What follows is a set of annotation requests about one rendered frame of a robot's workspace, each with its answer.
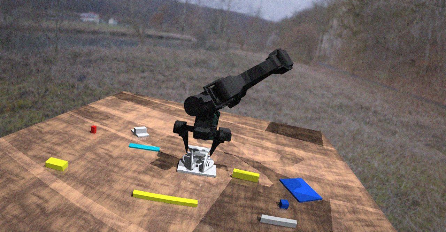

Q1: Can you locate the yellow rectangular block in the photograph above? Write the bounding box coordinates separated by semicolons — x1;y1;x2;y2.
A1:
232;169;259;182
45;157;68;171

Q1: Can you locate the cyan flat bar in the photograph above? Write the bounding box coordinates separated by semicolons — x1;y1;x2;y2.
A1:
129;143;160;152

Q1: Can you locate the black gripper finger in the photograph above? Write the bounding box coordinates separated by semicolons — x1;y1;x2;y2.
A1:
210;136;224;156
179;132;189;153

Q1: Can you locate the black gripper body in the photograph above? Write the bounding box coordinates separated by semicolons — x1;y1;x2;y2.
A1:
173;112;232;142

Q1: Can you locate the yellow rectangular bar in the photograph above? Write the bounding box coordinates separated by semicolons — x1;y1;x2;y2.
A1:
133;190;198;207

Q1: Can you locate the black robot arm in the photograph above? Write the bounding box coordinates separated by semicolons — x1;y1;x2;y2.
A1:
184;48;293;140

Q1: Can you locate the blue flat plate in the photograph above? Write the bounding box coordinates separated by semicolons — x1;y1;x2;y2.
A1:
279;178;322;202

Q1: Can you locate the small blue cube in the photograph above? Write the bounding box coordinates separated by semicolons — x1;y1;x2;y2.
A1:
279;199;289;209

